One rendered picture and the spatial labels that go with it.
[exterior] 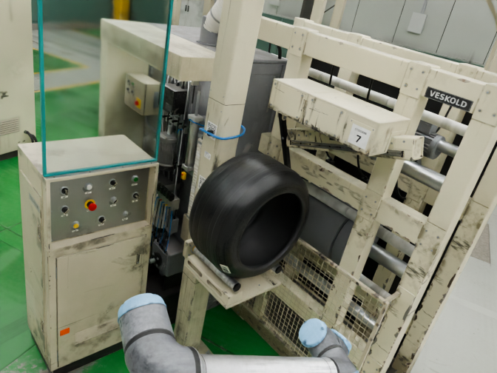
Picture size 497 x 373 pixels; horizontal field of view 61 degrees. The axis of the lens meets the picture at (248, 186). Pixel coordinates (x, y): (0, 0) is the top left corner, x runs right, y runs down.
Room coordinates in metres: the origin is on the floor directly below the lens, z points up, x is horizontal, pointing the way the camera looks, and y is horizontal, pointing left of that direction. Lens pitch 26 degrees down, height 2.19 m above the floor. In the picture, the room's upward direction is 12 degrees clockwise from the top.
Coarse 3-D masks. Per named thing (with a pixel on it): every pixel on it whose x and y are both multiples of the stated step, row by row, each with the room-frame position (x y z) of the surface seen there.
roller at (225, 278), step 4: (196, 248) 1.79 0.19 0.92; (196, 252) 1.77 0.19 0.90; (200, 256) 1.74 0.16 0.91; (204, 256) 1.73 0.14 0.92; (204, 260) 1.72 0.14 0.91; (208, 260) 1.71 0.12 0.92; (208, 264) 1.70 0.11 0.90; (212, 264) 1.68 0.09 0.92; (212, 268) 1.67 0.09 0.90; (216, 268) 1.66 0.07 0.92; (216, 272) 1.65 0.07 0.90; (220, 272) 1.64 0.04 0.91; (220, 276) 1.63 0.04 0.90; (224, 276) 1.62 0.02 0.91; (228, 276) 1.61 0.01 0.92; (224, 280) 1.60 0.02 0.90; (228, 280) 1.59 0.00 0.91; (232, 280) 1.59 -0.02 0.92; (236, 280) 1.59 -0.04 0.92; (228, 284) 1.58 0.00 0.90; (232, 284) 1.57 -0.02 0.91; (236, 284) 1.57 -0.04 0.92; (240, 284) 1.59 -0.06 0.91; (232, 288) 1.56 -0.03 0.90; (236, 288) 1.56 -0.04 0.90
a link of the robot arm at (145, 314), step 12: (132, 300) 0.77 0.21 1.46; (144, 300) 0.77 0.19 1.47; (156, 300) 0.78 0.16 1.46; (120, 312) 0.75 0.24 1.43; (132, 312) 0.73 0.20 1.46; (144, 312) 0.73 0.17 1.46; (156, 312) 0.74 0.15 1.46; (120, 324) 0.73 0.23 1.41; (132, 324) 0.70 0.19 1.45; (144, 324) 0.70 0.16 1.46; (156, 324) 0.71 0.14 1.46; (168, 324) 0.73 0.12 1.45; (132, 336) 0.68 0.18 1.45
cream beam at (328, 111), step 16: (288, 80) 2.07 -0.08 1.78; (304, 80) 2.15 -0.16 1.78; (272, 96) 2.03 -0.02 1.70; (288, 96) 1.96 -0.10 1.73; (304, 96) 1.90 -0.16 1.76; (320, 96) 1.87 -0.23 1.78; (336, 96) 1.94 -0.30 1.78; (352, 96) 2.01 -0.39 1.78; (288, 112) 1.95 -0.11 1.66; (304, 112) 1.89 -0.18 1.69; (320, 112) 1.82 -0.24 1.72; (336, 112) 1.77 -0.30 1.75; (352, 112) 1.72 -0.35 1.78; (368, 112) 1.76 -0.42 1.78; (384, 112) 1.82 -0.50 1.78; (320, 128) 1.81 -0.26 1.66; (336, 128) 1.75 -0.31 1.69; (368, 128) 1.65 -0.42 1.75; (384, 128) 1.66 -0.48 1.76; (400, 128) 1.76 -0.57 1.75; (352, 144) 1.69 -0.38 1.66; (368, 144) 1.64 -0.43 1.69; (384, 144) 1.70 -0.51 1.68
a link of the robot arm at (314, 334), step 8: (312, 320) 1.02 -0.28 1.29; (320, 320) 1.01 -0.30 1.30; (304, 328) 1.00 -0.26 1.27; (312, 328) 0.99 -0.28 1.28; (320, 328) 0.98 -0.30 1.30; (328, 328) 1.02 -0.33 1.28; (304, 336) 0.98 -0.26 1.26; (312, 336) 0.97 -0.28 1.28; (320, 336) 0.96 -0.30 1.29; (328, 336) 0.97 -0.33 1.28; (336, 336) 1.03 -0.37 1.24; (304, 344) 0.96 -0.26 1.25; (312, 344) 0.95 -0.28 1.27; (320, 344) 0.95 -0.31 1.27; (328, 344) 0.94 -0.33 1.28; (336, 344) 0.95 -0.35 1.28; (312, 352) 0.95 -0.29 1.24
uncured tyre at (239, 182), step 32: (256, 160) 1.76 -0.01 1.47; (224, 192) 1.59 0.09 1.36; (256, 192) 1.58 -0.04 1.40; (288, 192) 1.69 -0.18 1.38; (192, 224) 1.61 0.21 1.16; (224, 224) 1.50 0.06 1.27; (256, 224) 1.98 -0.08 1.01; (288, 224) 1.93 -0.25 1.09; (224, 256) 1.50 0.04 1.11; (256, 256) 1.82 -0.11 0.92
